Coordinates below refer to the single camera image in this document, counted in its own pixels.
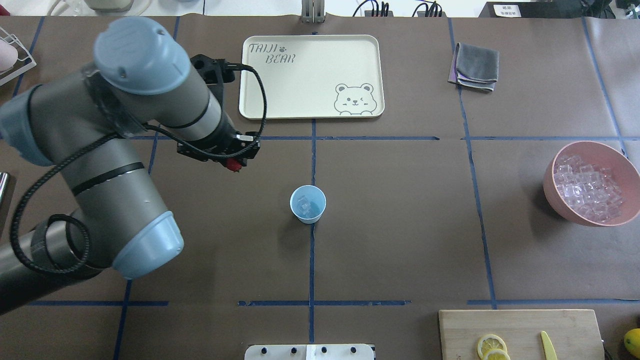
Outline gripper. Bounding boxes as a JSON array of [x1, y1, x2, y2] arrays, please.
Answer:
[[176, 131, 262, 174]]

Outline steel muddler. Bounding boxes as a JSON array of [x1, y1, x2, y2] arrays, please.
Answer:
[[0, 171, 17, 235]]

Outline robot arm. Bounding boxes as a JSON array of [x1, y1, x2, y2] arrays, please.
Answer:
[[1, 16, 263, 314]]

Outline light blue cup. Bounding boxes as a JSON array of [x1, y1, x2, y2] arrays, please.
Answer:
[[289, 185, 327, 224]]

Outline white cup rack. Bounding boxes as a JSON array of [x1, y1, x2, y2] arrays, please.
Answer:
[[0, 27, 38, 86]]

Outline pink cup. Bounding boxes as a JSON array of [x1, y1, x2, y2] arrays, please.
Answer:
[[0, 39, 18, 72]]

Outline ice cubes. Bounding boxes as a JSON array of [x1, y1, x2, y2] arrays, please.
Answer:
[[553, 154, 626, 224]]

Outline cream bear tray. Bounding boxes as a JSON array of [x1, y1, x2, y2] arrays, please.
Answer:
[[238, 34, 386, 120]]

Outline grey folded cloth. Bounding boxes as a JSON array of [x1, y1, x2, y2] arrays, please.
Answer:
[[447, 42, 500, 92]]

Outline lemon slices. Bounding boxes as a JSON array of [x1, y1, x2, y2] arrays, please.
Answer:
[[477, 333, 511, 360]]

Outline pink bowl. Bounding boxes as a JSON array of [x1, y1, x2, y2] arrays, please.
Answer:
[[542, 141, 640, 227]]

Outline yellow plastic knife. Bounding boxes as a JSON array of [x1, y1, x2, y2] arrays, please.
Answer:
[[540, 330, 558, 360]]

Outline bamboo cutting board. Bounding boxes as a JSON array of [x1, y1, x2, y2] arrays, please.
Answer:
[[438, 309, 605, 360]]

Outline yellow lemon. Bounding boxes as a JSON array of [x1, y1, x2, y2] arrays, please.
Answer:
[[622, 328, 640, 360]]

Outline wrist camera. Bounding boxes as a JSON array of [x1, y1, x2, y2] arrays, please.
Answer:
[[190, 54, 236, 85]]

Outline aluminium frame post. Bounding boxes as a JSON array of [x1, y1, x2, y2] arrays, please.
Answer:
[[301, 0, 326, 24]]

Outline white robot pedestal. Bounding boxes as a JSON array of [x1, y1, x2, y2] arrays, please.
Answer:
[[244, 342, 377, 360]]

